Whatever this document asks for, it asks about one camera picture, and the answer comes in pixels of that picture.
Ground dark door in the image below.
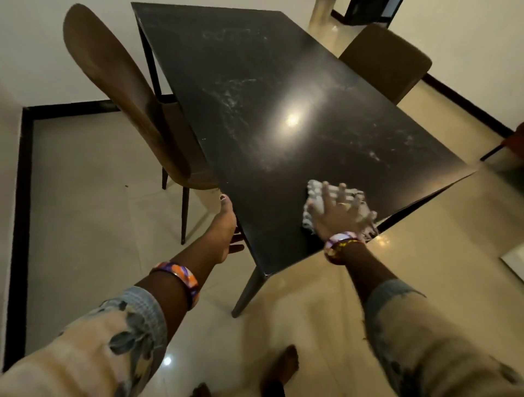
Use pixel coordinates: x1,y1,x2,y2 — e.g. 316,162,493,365
330,0,404,27

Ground striped cloth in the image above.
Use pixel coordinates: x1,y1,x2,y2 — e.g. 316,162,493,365
302,179,379,240

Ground white purple bangle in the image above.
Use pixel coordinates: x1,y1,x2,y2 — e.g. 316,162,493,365
323,231,366,266

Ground person's left forearm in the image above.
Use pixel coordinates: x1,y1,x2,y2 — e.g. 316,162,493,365
0,243,222,397

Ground person's left hand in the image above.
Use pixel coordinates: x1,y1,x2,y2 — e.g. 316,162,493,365
203,194,246,264

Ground person's right forearm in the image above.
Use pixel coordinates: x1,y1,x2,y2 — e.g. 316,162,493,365
342,243,524,397

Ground black table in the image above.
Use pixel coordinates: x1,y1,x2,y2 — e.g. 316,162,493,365
130,2,478,319

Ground person's right foot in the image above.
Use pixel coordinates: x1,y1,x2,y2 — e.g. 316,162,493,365
260,345,300,397

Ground person's right hand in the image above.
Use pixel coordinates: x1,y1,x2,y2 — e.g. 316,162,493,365
307,181,379,243

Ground brown chair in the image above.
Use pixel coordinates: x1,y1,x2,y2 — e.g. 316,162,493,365
338,23,433,106
62,3,222,246

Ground red yellow thread bracelet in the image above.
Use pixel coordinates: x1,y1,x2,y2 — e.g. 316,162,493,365
327,239,366,266

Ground orange purple bangle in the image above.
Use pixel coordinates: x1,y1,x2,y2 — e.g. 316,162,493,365
148,261,201,311

